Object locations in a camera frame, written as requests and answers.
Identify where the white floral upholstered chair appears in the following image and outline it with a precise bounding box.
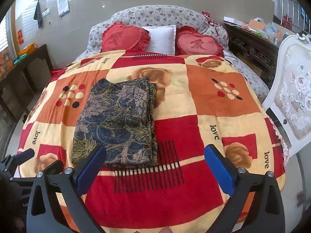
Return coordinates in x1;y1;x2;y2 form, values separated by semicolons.
263;34;310;158

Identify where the person's right hand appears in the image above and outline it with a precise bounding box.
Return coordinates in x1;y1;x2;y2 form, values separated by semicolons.
133;227;173;233

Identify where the dark carved wooden cabinet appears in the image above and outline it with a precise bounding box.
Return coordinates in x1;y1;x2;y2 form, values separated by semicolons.
224;22;279;88

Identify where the right red heart pillow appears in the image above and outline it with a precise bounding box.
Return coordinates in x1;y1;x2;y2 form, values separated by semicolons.
175;26;224;57

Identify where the dark hanging cloth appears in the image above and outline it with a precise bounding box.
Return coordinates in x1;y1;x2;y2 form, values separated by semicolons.
33;1;43;29

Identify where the white square pillow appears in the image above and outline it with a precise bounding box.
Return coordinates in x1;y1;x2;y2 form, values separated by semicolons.
143;25;176;55

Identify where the dark wooden side table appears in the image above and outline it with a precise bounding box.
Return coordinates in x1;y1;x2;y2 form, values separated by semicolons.
0;44;54;122

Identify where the red heart pillow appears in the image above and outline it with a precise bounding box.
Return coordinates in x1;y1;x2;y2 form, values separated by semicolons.
101;22;151;52
175;26;224;57

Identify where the floral padded headboard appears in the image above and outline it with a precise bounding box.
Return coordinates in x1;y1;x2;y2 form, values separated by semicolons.
84;5;229;57

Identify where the metal stair railing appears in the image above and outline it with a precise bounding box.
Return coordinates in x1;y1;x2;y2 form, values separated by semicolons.
278;0;310;34

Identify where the red orange love blanket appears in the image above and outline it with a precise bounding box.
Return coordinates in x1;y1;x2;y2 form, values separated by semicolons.
18;50;285;232

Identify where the left red heart pillow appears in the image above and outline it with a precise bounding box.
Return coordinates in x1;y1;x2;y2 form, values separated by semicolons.
101;22;151;52

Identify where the dark floral patterned garment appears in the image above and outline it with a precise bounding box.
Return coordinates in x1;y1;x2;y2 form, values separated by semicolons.
71;77;158;168

